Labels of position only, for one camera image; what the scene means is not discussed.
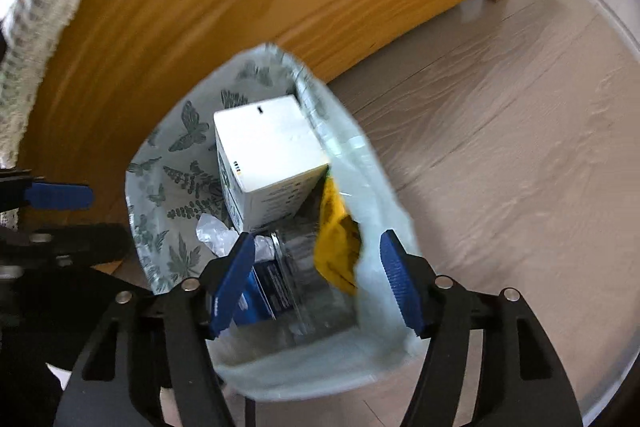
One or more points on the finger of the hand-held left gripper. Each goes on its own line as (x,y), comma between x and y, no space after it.
(57,197)
(75,242)

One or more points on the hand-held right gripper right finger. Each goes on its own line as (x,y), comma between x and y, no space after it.
(402,287)

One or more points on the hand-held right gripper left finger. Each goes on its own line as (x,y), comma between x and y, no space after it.
(232,287)

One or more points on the small blue box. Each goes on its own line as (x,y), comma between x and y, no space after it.
(265,297)

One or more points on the pale green leaf-print plastic bag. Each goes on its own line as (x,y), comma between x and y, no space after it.
(370,217)

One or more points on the yellow snack packet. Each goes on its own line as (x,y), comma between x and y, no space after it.
(335,247)

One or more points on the clear plastic bottle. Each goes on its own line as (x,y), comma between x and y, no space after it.
(315,302)

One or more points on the white milk carton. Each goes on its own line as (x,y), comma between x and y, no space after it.
(265,147)

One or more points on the black metal leg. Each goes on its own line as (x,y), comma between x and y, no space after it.
(249,412)

